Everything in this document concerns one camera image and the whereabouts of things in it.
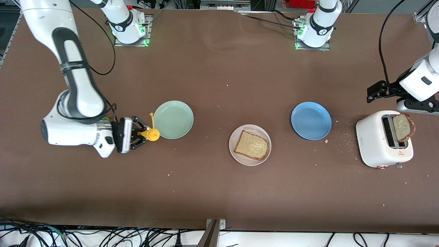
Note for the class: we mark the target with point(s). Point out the aluminium corner profile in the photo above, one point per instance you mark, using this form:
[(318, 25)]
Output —
[(419, 17)]

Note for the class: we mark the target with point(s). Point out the grey metal box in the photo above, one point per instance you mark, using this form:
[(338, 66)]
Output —
[(223, 5)]

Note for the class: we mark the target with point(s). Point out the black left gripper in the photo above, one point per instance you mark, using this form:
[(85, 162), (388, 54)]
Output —
[(393, 87)]

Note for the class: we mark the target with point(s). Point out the white toaster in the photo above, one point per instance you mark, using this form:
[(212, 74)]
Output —
[(372, 140)]

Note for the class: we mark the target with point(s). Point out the black power plug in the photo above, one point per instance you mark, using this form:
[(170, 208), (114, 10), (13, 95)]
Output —
[(178, 242)]

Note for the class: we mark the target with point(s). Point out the red box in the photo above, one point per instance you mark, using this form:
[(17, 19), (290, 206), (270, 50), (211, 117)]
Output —
[(303, 3)]

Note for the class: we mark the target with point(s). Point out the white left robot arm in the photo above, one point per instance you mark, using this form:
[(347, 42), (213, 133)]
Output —
[(415, 84)]

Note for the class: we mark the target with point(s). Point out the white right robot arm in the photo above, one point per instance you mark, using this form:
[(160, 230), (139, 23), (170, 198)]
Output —
[(68, 132)]

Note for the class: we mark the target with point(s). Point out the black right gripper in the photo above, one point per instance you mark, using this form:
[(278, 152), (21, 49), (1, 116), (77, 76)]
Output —
[(118, 132)]

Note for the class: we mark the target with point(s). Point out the silver table bracket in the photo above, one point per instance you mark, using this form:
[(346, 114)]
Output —
[(223, 224)]

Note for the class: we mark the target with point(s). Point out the dark grey metal bar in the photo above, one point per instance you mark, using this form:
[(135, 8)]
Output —
[(210, 236)]

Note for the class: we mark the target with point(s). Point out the brown crust bread slice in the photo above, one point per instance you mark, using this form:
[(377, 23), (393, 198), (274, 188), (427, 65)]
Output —
[(404, 127), (252, 145)]

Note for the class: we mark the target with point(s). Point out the beige plate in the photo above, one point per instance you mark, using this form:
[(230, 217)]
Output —
[(236, 137)]

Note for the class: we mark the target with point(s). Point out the blue plate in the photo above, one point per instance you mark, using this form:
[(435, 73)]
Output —
[(311, 120)]

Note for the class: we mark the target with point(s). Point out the yellow squeeze bottle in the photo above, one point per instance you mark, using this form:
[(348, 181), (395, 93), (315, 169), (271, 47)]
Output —
[(152, 134)]

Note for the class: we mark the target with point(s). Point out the pale green plate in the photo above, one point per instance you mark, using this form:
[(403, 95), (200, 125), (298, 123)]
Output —
[(175, 120)]

